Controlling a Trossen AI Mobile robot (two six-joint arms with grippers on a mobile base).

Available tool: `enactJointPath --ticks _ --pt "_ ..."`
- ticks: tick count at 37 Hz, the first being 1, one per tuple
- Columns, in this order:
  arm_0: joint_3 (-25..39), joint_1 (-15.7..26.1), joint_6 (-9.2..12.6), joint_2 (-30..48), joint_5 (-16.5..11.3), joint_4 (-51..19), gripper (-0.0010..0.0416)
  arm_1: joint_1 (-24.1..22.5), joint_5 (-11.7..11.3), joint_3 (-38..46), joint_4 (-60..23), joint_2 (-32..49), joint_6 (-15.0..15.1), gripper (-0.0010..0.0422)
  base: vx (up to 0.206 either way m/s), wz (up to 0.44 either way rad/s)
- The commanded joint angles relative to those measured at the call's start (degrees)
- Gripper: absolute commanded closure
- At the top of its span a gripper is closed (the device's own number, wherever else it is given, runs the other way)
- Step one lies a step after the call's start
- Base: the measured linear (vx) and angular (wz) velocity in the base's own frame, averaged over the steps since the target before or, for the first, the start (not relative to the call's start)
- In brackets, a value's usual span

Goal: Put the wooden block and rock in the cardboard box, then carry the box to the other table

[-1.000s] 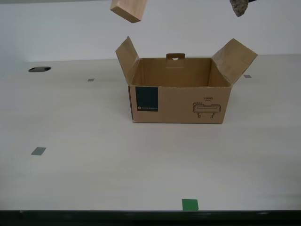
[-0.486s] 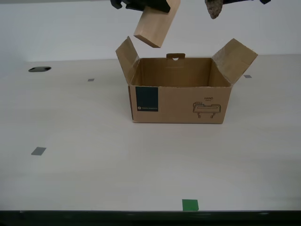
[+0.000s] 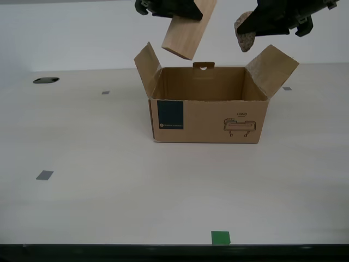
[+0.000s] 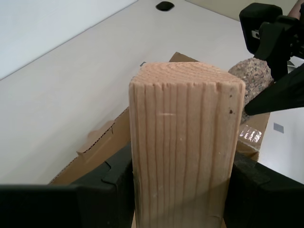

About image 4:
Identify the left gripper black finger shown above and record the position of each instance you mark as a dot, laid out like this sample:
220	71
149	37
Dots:
266	204
71	206

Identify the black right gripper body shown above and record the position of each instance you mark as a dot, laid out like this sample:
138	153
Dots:
279	40

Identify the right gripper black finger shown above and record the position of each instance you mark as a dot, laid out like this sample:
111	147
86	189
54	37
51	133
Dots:
248	19
280	97

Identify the light wooden block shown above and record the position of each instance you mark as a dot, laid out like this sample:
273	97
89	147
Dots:
185	142

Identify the speckled granite rock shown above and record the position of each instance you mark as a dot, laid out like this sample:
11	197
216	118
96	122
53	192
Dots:
251	76

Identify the person bare forearm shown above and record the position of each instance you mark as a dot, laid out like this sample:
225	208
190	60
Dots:
294	9

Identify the brown cardboard box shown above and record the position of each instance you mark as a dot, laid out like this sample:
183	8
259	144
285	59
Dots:
99	152

